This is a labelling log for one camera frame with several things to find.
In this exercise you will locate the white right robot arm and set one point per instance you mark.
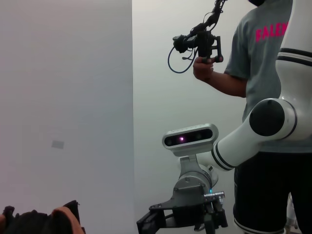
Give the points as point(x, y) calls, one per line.
point(234, 151)

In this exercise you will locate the silver right wrist depth camera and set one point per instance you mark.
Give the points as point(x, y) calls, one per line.
point(185, 139)

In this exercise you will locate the person's hand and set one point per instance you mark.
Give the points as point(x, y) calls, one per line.
point(202, 69)

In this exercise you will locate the person in gray T-shirt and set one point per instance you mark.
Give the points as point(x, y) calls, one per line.
point(256, 73)

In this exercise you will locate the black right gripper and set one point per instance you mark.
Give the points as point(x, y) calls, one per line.
point(187, 207)

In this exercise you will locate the person's forearm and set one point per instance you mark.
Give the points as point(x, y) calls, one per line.
point(229, 84)

